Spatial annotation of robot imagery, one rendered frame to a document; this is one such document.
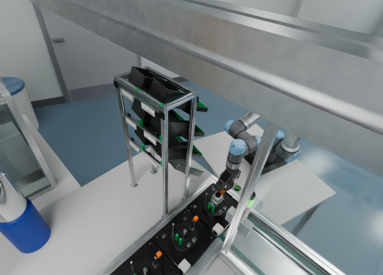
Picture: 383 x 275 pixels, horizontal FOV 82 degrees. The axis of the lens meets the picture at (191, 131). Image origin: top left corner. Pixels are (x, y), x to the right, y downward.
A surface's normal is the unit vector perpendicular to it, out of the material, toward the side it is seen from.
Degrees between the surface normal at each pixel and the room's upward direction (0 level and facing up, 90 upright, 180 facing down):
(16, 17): 90
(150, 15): 90
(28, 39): 90
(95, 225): 0
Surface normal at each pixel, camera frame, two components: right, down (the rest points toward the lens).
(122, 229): 0.07, -0.77
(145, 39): -0.69, 0.42
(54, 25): 0.47, 0.58
